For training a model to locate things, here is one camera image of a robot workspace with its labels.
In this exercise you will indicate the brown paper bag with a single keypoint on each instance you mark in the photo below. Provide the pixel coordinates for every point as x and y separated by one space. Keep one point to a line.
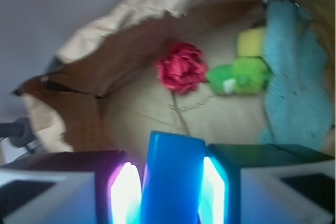
106 94

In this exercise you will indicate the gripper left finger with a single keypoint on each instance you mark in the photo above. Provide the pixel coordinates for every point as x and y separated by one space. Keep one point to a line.
78 187

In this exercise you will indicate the green plush toy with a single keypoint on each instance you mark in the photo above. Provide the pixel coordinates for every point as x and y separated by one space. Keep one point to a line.
244 77

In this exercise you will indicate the blue block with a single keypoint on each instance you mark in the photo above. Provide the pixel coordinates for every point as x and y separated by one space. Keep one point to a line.
172 179

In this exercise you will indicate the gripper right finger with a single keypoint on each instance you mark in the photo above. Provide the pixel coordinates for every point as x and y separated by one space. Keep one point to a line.
267 184

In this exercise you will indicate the red fabric rose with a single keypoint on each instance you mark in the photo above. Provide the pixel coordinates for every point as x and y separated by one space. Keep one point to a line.
183 68

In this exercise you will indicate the light blue cloth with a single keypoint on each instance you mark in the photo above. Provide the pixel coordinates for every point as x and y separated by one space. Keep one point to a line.
298 108

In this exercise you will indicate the yellow sponge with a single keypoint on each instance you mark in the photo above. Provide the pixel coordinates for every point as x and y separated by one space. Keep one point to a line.
250 43

